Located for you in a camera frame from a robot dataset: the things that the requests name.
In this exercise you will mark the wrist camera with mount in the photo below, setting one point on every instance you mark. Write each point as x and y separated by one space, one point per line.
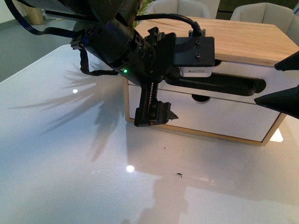
194 56

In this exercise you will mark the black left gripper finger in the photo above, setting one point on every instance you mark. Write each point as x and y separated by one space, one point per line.
160 113
169 37

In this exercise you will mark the spider plant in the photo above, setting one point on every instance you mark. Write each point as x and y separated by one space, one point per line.
143 10

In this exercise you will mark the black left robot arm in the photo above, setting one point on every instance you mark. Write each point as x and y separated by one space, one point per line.
108 44

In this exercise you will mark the wooden drawer cabinet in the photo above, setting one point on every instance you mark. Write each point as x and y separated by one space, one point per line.
245 42

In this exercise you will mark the black drawer handle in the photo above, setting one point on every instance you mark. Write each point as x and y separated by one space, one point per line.
235 85

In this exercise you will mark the right grey chair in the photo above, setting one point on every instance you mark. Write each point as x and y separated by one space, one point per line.
268 13

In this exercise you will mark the white drawer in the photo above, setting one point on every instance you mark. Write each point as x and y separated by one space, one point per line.
275 81
221 118

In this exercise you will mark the grey chair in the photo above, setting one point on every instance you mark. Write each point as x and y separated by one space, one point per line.
190 8
268 13

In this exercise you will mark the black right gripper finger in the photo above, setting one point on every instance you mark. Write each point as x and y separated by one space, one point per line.
289 63
286 101

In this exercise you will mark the left grey chair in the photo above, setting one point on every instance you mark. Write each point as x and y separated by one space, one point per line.
190 8

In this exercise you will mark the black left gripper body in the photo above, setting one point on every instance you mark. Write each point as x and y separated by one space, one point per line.
146 65

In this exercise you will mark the gold floor planter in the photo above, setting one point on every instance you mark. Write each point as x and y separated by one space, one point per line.
35 15

